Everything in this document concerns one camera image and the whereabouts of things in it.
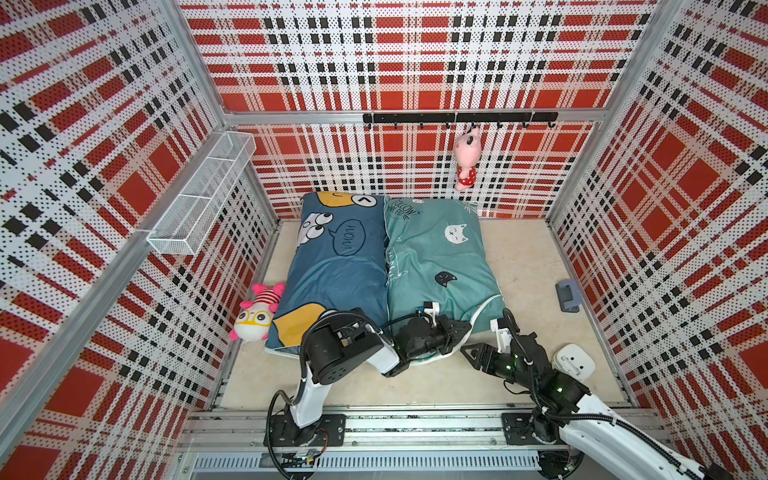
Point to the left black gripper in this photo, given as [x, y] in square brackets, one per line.
[447, 326]

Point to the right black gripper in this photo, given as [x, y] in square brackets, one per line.
[484, 350]

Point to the green cat pillowcase pillow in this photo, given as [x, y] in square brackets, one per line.
[436, 253]

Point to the blue cartoon pillowcase pillow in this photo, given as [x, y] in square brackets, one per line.
[339, 264]

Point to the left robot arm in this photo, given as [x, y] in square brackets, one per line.
[338, 343]

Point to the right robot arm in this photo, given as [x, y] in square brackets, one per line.
[567, 409]

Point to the white round plastic device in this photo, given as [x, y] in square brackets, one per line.
[574, 361]

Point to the small grey blue device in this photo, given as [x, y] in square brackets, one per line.
[569, 296]

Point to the pink hanging plush toy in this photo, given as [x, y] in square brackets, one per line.
[467, 152]

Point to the white plush doll yellow glasses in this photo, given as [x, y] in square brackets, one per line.
[256, 316]

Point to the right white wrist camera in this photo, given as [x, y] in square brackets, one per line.
[503, 333]

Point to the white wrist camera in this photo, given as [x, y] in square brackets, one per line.
[503, 333]
[431, 310]

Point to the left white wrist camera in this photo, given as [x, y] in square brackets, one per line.
[431, 310]

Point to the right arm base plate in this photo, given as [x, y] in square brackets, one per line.
[522, 427]

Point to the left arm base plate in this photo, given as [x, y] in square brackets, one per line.
[329, 430]

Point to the black hook rail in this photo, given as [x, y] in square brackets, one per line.
[523, 117]

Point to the white wire mesh basket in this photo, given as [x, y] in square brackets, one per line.
[188, 220]

